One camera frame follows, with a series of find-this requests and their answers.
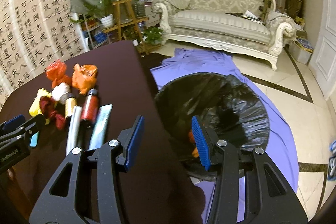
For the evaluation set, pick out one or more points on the red plastic bag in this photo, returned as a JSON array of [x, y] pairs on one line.
[[56, 73]]

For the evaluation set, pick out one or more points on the wooden plant stand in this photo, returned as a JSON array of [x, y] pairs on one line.
[[134, 21]]

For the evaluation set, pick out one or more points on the orange plastic bag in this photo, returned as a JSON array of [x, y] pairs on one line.
[[84, 78]]

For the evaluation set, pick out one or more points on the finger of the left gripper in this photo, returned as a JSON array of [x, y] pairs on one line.
[[12, 124], [28, 129]]

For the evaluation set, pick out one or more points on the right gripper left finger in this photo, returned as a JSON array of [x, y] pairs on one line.
[[67, 196]]

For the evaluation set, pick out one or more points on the dark framed picture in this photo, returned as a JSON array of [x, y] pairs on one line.
[[293, 7]]

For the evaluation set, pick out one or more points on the red scrap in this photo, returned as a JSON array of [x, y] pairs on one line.
[[195, 153]]

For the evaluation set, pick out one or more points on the dark red knotted cloth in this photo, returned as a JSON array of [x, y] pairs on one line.
[[48, 109]]

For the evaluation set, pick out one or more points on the storage box with books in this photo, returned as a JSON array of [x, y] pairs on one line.
[[301, 50]]

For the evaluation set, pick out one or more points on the small floor plant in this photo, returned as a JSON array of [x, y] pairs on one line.
[[153, 35]]

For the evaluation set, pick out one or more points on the purple cloth on floor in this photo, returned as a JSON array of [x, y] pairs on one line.
[[280, 148]]

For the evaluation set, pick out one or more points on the blue slippers rack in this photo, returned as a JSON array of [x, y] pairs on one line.
[[332, 163]]

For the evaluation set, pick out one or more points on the black bag lined trash bin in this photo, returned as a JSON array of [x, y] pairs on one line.
[[223, 103]]

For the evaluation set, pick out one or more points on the papers on sofa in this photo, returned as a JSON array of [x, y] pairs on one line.
[[247, 15]]

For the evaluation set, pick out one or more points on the white potted plant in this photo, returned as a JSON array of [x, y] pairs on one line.
[[100, 12]]

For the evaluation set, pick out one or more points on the red label small bottle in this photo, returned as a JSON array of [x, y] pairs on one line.
[[90, 108]]

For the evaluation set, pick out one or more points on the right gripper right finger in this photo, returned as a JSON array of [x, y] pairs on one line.
[[268, 196]]

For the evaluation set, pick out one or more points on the metal shelf with blue crate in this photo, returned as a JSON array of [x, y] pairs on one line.
[[92, 32]]

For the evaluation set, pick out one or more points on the calligraphy wall scroll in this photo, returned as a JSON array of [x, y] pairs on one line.
[[34, 33]]

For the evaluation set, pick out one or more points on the ornate white sofa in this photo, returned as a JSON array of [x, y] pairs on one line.
[[207, 23]]

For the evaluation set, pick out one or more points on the white panel door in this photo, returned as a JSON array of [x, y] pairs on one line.
[[322, 63]]

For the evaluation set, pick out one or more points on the gold label small bottle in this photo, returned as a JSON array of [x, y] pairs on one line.
[[70, 105]]

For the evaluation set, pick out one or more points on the white paper ball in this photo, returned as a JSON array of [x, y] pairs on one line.
[[60, 93]]

